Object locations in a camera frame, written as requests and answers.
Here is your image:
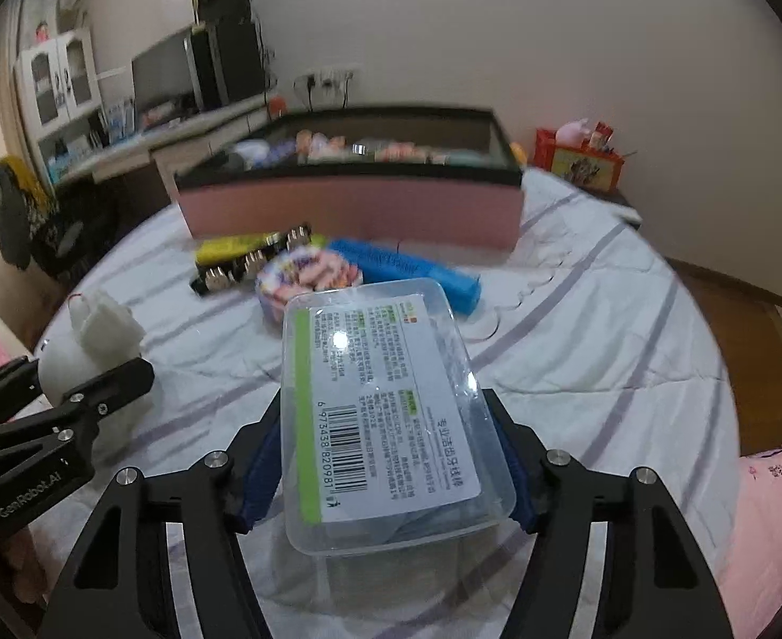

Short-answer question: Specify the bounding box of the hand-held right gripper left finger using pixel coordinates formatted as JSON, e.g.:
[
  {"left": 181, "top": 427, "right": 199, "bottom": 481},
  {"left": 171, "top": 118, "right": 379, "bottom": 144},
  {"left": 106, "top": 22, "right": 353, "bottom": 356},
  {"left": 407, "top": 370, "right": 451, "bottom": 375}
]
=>
[{"left": 35, "top": 386, "right": 285, "bottom": 639}]

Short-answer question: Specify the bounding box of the black studded strip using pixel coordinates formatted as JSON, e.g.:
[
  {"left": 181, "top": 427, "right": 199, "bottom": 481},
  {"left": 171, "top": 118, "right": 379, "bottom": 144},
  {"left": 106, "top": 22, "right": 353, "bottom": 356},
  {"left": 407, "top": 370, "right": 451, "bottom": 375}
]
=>
[{"left": 264, "top": 223, "right": 315, "bottom": 255}]

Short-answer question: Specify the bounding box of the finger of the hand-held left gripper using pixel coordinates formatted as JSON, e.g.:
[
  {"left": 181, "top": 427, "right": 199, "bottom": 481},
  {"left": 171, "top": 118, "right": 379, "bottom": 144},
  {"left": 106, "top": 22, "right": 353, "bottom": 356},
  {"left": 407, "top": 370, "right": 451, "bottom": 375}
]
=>
[
  {"left": 45, "top": 357, "right": 156, "bottom": 457},
  {"left": 0, "top": 357, "right": 40, "bottom": 444}
]

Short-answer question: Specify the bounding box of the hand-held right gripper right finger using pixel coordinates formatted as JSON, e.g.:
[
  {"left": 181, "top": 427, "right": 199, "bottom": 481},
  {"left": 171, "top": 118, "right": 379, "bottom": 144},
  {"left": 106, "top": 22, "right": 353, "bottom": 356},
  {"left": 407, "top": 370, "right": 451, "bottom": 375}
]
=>
[{"left": 480, "top": 387, "right": 725, "bottom": 639}]

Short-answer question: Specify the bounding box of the black speaker box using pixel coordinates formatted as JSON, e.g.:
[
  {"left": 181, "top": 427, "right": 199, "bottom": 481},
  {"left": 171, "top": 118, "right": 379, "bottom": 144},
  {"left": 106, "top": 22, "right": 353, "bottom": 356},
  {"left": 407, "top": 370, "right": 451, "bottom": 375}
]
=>
[{"left": 194, "top": 0, "right": 255, "bottom": 26}]

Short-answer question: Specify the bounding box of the clear plastic box white label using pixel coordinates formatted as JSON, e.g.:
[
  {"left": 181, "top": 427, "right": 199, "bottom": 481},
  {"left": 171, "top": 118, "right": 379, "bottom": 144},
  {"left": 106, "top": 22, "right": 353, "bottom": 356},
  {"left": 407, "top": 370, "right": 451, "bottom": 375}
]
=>
[{"left": 279, "top": 277, "right": 518, "bottom": 556}]

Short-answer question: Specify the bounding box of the round pink printed tin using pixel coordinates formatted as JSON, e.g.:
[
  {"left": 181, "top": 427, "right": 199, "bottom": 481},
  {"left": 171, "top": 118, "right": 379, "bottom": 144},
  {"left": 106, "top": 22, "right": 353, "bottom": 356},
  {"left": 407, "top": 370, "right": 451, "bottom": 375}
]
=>
[{"left": 256, "top": 246, "right": 365, "bottom": 327}]

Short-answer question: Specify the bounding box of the black computer tower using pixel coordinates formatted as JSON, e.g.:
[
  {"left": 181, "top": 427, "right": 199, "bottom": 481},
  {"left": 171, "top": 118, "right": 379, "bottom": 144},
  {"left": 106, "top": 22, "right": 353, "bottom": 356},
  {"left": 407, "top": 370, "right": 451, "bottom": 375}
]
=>
[{"left": 187, "top": 21, "right": 265, "bottom": 111}]

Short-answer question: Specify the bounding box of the white wall outlet strip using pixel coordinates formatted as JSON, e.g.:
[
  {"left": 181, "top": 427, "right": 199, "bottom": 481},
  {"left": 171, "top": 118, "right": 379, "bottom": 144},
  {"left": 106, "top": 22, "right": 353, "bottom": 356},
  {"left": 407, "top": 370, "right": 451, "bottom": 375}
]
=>
[{"left": 304, "top": 65, "right": 358, "bottom": 91}]

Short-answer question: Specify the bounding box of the white striped bedsheet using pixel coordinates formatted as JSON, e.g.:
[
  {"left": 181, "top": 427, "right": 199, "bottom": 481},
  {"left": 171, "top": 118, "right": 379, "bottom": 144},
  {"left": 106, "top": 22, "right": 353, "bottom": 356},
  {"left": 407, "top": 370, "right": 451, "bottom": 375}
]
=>
[{"left": 31, "top": 169, "right": 741, "bottom": 639}]

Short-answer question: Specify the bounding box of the pink storage box black rim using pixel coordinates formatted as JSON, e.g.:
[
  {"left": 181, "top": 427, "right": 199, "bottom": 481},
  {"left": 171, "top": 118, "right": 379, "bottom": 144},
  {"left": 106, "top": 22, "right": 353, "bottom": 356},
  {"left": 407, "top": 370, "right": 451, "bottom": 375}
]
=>
[{"left": 173, "top": 104, "right": 523, "bottom": 252}]

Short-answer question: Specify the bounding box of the white desk with drawers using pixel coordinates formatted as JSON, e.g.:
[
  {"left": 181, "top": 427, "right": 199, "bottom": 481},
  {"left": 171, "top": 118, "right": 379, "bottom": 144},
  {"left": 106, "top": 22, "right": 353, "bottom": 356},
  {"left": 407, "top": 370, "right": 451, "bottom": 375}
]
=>
[{"left": 45, "top": 89, "right": 278, "bottom": 214}]

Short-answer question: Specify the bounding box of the white glass-door cabinet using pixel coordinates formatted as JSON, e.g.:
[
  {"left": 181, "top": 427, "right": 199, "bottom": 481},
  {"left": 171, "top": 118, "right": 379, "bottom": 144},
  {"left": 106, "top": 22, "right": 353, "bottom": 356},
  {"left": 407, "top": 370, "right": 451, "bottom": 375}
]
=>
[{"left": 14, "top": 30, "right": 99, "bottom": 141}]

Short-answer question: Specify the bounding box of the yellow packet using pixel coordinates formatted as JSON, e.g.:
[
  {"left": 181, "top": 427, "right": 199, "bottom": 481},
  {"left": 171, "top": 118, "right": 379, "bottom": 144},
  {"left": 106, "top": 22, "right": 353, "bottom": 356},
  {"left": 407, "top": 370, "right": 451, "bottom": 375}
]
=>
[{"left": 194, "top": 234, "right": 285, "bottom": 266}]

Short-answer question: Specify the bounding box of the blue rectangular packet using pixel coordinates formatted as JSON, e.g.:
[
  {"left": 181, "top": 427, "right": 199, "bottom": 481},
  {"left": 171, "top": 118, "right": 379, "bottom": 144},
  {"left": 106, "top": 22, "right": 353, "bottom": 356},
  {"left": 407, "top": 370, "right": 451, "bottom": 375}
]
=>
[{"left": 330, "top": 237, "right": 483, "bottom": 315}]

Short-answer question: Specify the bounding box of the red printed crate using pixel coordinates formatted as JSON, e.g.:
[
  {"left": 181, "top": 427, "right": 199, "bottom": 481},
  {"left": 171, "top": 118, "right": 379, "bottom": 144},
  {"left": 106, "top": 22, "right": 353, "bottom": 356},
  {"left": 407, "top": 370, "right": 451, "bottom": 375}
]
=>
[{"left": 533, "top": 126, "right": 626, "bottom": 187}]

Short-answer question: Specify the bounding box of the pink floral clothing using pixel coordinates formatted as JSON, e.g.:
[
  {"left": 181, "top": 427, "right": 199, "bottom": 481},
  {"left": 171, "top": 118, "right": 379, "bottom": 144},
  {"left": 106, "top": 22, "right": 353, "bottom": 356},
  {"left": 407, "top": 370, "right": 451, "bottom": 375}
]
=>
[{"left": 717, "top": 436, "right": 782, "bottom": 639}]

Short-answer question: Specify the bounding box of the black office chair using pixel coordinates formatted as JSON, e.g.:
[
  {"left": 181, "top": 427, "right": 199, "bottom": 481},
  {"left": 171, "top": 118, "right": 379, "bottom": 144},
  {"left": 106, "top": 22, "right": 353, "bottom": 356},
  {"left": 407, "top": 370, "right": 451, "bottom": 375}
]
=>
[{"left": 0, "top": 156, "right": 122, "bottom": 277}]

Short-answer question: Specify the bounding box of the teal brush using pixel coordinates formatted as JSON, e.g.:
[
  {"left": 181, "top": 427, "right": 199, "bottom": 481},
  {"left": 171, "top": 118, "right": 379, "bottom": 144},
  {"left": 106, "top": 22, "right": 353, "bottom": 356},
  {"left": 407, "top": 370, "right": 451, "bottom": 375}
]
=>
[{"left": 445, "top": 150, "right": 499, "bottom": 169}]

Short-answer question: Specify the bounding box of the white plush toy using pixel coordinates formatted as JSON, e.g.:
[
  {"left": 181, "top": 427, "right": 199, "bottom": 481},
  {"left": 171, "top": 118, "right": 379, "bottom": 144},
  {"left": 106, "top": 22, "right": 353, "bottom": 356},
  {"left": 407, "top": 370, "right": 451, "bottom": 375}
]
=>
[{"left": 37, "top": 289, "right": 145, "bottom": 414}]

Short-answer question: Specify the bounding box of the black battery pack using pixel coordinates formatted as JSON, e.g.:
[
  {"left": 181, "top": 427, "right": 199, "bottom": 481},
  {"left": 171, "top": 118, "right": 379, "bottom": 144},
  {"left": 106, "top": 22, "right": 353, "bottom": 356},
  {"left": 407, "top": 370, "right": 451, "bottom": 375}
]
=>
[{"left": 190, "top": 253, "right": 273, "bottom": 297}]

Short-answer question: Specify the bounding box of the person's left hand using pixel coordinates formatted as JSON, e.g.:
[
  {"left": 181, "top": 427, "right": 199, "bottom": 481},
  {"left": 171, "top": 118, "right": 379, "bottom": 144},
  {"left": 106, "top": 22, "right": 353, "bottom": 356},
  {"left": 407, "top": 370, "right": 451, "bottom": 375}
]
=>
[{"left": 0, "top": 526, "right": 52, "bottom": 617}]

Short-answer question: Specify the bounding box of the black computer monitor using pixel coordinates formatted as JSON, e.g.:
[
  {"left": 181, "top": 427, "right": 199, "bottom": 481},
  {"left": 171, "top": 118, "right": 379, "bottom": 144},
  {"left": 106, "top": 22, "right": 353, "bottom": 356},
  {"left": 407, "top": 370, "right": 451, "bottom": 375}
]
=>
[{"left": 131, "top": 30, "right": 199, "bottom": 114}]

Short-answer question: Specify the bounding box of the yellow black garment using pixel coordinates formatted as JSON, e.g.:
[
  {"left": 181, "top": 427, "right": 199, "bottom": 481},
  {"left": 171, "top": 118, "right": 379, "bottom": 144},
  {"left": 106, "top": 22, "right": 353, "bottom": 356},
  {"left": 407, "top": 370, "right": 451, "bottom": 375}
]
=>
[{"left": 0, "top": 156, "right": 55, "bottom": 271}]

